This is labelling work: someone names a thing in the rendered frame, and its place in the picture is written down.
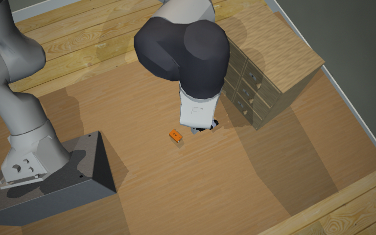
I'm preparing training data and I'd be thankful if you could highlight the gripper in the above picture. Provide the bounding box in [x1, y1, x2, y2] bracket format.
[191, 118, 219, 134]

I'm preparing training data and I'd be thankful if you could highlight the light wooden drawer front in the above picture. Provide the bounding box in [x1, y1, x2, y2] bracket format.
[225, 63, 241, 89]
[237, 78, 271, 119]
[228, 39, 247, 73]
[243, 60, 281, 106]
[222, 78, 235, 101]
[233, 92, 262, 128]

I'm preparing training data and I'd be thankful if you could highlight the small wooden chest of drawers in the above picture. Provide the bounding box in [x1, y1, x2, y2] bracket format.
[218, 1, 325, 131]

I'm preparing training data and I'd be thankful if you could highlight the orange nine-volt battery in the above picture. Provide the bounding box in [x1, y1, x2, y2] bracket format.
[169, 129, 182, 143]

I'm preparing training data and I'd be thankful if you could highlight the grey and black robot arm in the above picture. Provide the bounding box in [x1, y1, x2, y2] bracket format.
[0, 0, 230, 189]

